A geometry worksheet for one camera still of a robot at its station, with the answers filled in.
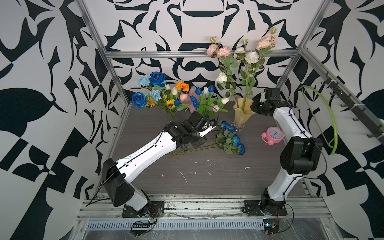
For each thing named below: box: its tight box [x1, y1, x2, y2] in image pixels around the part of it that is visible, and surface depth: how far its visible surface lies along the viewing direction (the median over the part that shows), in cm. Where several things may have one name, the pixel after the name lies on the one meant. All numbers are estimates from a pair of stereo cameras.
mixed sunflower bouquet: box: [131, 71, 190, 117], surface depth 73 cm
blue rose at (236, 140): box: [232, 135, 241, 147], surface depth 91 cm
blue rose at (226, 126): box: [221, 120, 236, 133], surface depth 101 cm
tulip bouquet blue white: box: [190, 85, 230, 118], surface depth 92 cm
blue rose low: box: [237, 143, 246, 156], surface depth 93 cm
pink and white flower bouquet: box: [206, 27, 277, 99], surface depth 83 cm
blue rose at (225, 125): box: [221, 120, 236, 133], surface depth 101 cm
